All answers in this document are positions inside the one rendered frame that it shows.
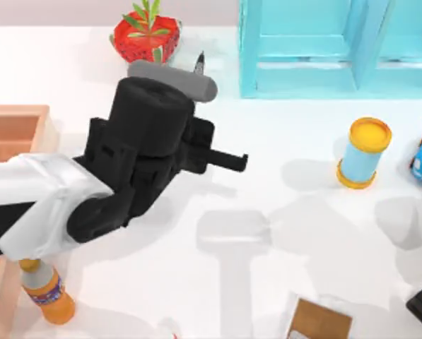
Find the red strawberry plant pot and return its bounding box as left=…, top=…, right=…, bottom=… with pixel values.
left=110, top=0, right=182, bottom=65

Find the blue can yellow lid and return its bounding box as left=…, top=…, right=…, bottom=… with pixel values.
left=336, top=117, right=393, bottom=191

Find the shallow salmon box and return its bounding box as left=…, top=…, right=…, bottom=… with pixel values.
left=0, top=103, right=61, bottom=339

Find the orange bottle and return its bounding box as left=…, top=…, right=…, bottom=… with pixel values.
left=18, top=257, right=76, bottom=326

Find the brown cardboard box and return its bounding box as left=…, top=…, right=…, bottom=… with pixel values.
left=283, top=297, right=353, bottom=339

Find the light blue rack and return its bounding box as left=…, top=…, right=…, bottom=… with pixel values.
left=237, top=0, right=422, bottom=100

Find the pale grey rounded box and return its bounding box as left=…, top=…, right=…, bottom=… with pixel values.
left=127, top=59, right=219, bottom=104

